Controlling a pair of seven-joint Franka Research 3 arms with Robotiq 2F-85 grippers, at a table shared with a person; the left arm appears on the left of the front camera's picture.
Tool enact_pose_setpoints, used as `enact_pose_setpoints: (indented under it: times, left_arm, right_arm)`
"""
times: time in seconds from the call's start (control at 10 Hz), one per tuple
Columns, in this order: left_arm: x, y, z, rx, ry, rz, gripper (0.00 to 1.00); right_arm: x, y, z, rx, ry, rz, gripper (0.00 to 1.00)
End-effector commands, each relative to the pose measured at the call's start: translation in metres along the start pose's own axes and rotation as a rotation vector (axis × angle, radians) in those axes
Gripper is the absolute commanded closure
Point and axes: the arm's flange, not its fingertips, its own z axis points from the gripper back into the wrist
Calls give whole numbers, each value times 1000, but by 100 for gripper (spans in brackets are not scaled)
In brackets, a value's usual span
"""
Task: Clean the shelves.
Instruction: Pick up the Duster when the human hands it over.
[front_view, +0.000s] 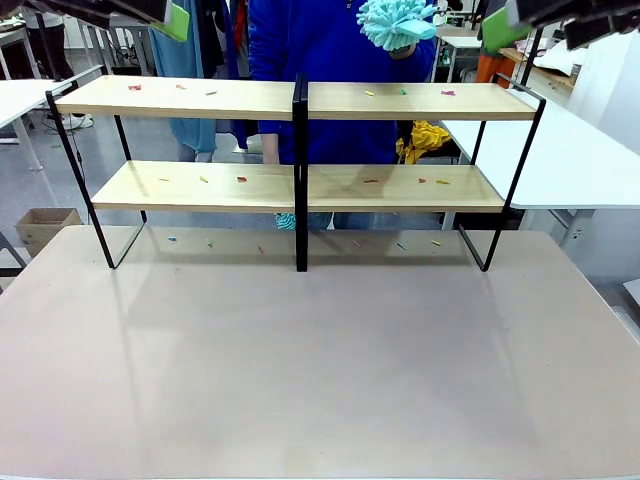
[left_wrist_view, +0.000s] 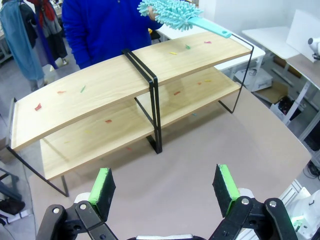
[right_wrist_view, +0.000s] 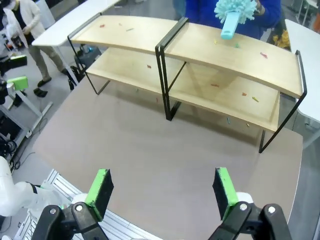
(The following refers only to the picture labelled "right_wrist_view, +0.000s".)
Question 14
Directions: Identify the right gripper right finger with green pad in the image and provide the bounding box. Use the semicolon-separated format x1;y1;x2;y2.
209;167;292;240

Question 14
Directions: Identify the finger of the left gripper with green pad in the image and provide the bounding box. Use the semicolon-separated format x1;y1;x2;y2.
0;55;28;73
6;76;29;92

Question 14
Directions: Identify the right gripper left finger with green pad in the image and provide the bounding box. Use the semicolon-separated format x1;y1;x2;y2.
32;168;116;240

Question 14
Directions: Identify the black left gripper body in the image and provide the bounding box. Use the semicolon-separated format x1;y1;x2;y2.
0;79;10;106

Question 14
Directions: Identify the teal microfiber duster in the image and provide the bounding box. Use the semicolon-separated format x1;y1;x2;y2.
214;0;258;41

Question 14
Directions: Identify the person in white cardigan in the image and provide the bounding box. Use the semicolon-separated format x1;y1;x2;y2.
0;0;66;97

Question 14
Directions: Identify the black cart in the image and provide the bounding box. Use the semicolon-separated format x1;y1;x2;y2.
66;48;87;91

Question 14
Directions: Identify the white side table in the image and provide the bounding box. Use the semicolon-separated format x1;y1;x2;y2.
32;0;122;47
284;19;320;149

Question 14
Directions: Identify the yellow crumpled cloth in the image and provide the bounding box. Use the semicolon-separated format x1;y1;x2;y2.
272;29;291;49

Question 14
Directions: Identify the person in blue sweater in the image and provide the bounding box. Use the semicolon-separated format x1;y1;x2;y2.
184;0;284;41

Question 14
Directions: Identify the grey desk frame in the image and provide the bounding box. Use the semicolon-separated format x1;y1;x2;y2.
0;89;54;141

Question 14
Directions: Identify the silver aluminium frame base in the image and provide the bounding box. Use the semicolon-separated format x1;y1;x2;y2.
14;168;161;240

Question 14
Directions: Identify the wooden two-tier shelf black frame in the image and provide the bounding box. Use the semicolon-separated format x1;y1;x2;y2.
155;17;308;154
67;11;187;121

